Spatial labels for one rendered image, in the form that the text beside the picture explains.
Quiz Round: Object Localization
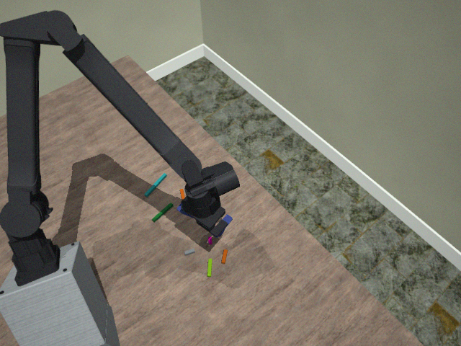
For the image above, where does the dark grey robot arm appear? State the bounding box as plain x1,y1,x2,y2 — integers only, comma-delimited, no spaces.
0,10,240,286

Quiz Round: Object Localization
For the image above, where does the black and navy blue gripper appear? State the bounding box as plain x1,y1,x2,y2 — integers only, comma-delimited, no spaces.
177,196,233,238

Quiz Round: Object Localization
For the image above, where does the turquoise rod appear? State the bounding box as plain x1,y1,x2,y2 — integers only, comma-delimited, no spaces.
145,173,167,197

